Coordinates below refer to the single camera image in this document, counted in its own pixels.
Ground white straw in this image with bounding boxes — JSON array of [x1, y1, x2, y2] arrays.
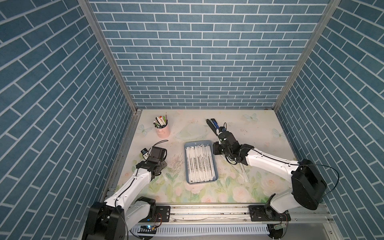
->
[[186, 148, 196, 184], [190, 147, 199, 183]]

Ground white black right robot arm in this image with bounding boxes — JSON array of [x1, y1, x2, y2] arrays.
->
[[214, 127, 327, 222]]

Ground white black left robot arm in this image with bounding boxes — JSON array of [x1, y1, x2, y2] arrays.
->
[[82, 147, 167, 240]]

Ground white straws pile right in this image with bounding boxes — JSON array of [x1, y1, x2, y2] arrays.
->
[[218, 155, 250, 183]]

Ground blue storage box tray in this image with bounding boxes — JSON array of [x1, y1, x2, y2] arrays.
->
[[184, 140, 219, 185]]

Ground blue black stapler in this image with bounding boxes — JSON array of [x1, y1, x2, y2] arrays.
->
[[206, 119, 220, 136]]

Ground pink pen cup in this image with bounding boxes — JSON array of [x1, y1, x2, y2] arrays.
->
[[156, 121, 171, 139]]

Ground pens in cup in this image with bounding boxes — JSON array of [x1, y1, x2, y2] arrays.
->
[[154, 115, 168, 129]]

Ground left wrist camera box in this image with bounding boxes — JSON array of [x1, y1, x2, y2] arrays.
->
[[141, 148, 149, 160]]

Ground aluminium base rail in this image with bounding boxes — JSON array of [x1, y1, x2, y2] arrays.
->
[[86, 202, 334, 226]]

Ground white ribbed cable duct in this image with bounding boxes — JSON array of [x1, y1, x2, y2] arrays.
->
[[131, 224, 270, 237]]

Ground aluminium corner post left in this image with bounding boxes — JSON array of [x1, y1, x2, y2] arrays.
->
[[78, 0, 137, 114]]

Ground aluminium corner post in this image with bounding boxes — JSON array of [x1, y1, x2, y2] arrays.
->
[[78, 0, 137, 114], [273, 0, 341, 113]]

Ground aluminium corner post right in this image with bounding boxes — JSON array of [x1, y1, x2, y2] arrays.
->
[[273, 0, 341, 113]]

